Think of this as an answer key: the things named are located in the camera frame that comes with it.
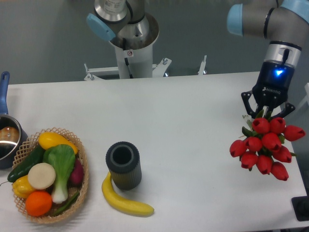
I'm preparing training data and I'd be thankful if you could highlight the blue handled saucepan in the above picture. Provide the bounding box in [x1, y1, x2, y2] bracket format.
[0, 71, 28, 170]

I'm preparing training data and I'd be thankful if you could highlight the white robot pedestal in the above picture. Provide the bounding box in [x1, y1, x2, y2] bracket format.
[84, 38, 208, 81]

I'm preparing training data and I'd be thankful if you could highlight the yellow bell pepper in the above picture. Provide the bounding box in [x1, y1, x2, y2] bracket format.
[12, 175, 36, 199]

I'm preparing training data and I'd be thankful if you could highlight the dark grey ribbed vase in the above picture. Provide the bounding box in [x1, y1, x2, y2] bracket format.
[105, 141, 142, 190]

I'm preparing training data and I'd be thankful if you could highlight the green bok choy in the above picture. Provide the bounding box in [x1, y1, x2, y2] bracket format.
[43, 144, 75, 204]

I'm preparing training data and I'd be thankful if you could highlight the green bean pod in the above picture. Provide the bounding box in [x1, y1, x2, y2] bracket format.
[51, 192, 80, 217]

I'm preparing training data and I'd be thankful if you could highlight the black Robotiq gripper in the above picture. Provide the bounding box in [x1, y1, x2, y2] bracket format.
[241, 62, 295, 119]

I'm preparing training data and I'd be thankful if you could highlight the black device at edge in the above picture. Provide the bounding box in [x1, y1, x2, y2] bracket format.
[291, 196, 309, 221]

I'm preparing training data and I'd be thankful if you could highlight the green cucumber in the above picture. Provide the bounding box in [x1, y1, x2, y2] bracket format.
[7, 145, 45, 183]

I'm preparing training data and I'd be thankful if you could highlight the woven wicker basket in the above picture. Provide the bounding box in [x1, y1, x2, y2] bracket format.
[12, 128, 89, 224]

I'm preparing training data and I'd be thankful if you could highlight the white frame at right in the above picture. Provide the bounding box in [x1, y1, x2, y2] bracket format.
[291, 83, 309, 117]

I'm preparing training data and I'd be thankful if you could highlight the red tulip bouquet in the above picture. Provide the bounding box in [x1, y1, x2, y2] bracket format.
[229, 110, 306, 181]

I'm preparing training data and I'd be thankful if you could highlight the orange fruit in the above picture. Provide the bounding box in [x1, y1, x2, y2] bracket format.
[26, 191, 53, 217]

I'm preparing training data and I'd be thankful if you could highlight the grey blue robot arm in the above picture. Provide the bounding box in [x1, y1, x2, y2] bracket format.
[86, 0, 309, 118]

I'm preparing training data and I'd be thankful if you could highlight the purple sweet potato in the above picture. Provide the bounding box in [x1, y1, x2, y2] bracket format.
[69, 159, 84, 186]

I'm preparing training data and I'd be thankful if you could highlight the yellow squash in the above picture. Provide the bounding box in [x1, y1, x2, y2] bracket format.
[38, 132, 78, 155]

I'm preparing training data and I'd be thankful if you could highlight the yellow banana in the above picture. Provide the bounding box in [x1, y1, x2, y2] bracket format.
[101, 172, 155, 217]

